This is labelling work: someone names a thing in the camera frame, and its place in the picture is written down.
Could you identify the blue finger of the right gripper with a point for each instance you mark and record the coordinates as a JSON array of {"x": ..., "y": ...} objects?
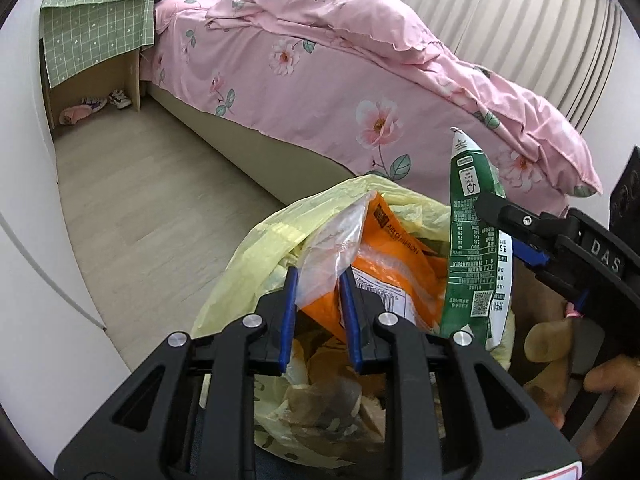
[
  {"x": 581, "y": 301},
  {"x": 528, "y": 255}
]

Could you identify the white sneaker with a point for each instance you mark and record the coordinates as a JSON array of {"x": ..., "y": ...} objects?
[{"x": 119, "y": 99}]

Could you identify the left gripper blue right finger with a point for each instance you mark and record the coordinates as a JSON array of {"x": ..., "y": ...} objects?
[{"x": 347, "y": 286}]

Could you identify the white ribbed wardrobe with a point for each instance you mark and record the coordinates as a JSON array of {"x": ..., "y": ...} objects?
[{"x": 561, "y": 49}]

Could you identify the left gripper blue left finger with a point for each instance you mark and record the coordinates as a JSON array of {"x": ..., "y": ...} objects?
[{"x": 287, "y": 325}]

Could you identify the pink slipper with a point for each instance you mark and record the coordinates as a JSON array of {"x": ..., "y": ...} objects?
[{"x": 72, "y": 115}]

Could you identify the green snack packet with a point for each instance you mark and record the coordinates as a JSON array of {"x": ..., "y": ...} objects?
[{"x": 480, "y": 261}]

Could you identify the yellow trash bag bin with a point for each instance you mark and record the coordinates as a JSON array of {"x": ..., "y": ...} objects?
[{"x": 319, "y": 412}]

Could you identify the clear plastic wrapper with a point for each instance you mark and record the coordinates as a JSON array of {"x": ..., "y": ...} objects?
[{"x": 330, "y": 251}]

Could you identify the pink floral quilt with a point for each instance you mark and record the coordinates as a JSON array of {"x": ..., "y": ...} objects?
[{"x": 366, "y": 84}]

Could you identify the orange snack packet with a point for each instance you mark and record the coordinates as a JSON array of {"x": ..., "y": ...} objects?
[{"x": 409, "y": 277}]

